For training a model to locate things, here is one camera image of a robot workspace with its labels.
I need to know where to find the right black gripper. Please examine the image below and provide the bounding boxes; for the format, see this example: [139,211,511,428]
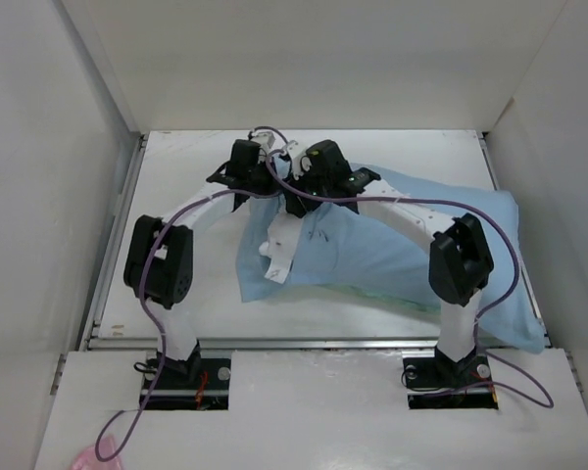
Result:
[279,160,332,217]

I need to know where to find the white pillow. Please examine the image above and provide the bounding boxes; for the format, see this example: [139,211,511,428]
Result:
[259,211,304,284]

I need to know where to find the light blue pillowcase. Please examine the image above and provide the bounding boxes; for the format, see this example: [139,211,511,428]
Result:
[236,166,545,353]

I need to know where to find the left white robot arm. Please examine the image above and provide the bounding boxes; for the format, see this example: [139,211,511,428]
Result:
[123,131,275,389]

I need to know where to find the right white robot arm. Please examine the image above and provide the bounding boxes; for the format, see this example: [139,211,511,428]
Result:
[279,140,494,389]

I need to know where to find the pink cloth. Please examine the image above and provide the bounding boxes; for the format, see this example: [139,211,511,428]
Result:
[72,435,123,470]

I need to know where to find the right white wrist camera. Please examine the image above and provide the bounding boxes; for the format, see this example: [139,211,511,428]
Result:
[283,140,313,180]

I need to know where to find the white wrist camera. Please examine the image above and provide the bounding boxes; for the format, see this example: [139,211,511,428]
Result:
[283,140,313,180]
[248,129,276,153]

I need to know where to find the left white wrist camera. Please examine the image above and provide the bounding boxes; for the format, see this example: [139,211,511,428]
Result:
[248,129,276,153]

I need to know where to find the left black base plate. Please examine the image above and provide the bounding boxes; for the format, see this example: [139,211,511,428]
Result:
[133,357,231,411]

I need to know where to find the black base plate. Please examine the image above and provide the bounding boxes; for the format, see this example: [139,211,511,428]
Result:
[133,357,231,411]
[401,355,499,410]

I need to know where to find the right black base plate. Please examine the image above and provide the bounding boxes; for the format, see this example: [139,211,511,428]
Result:
[401,355,499,410]

